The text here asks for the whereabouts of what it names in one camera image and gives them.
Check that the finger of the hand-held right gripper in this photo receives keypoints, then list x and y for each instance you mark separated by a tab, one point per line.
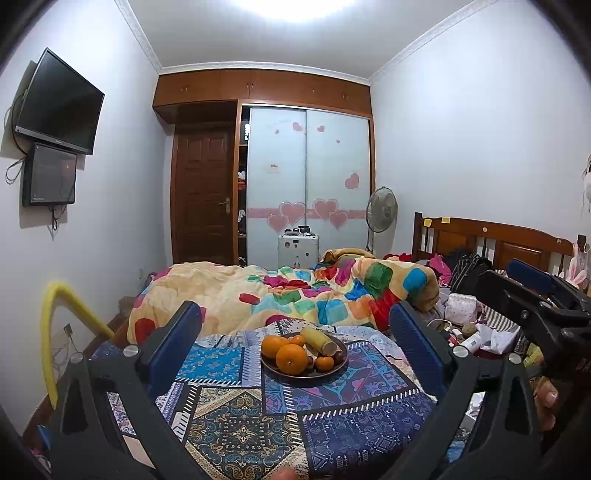
531	272
517	304

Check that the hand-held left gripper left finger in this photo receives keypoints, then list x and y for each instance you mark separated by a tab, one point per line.
175	341

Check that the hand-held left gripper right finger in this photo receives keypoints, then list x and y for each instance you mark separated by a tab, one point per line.
415	341

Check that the dark purple passion fruit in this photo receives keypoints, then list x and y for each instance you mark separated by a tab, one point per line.
340	357
311	361

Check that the small orange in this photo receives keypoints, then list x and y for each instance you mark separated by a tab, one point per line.
324	363

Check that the thick sugarcane piece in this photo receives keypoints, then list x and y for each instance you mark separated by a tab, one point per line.
318	340

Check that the round orange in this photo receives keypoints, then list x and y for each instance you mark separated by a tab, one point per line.
272	346

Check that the large orange with sticker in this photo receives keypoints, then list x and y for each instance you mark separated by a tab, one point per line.
292	360

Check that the brown round plate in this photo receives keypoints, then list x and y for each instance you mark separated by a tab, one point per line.
300	375

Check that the person's right hand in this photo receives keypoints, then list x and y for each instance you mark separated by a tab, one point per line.
547	408

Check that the striped cloth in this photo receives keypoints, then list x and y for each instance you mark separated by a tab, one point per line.
501	323

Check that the brown wooden headboard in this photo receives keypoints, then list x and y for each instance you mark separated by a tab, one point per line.
498	240

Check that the white bottle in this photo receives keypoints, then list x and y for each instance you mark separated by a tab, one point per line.
471	342

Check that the pink patterned pouch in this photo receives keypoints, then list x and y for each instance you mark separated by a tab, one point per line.
461	307

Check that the black backpack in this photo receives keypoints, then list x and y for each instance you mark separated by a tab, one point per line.
471	272

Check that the colourful patchwork blanket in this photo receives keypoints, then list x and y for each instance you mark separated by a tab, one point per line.
221	295

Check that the blue patterned bed cover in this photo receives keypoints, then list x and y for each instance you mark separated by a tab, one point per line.
258	429

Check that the yellow foam tube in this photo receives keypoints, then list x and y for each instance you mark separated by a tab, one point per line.
48	332

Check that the standing electric fan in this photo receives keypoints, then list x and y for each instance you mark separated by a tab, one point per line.
382	210

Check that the white box cabinet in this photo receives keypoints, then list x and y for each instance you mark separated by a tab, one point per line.
298	249

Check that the brown wooden door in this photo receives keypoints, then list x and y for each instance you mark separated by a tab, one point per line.
203	194

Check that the wardrobe with heart stickers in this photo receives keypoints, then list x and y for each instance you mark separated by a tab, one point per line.
314	175

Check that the brown overhead cabinet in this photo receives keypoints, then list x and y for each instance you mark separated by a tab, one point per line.
258	87

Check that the wall power socket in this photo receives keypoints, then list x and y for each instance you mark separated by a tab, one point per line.
68	331

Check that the small black wall monitor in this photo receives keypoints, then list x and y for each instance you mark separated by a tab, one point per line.
51	173

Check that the wall-mounted black television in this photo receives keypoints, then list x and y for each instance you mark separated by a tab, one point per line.
60	101

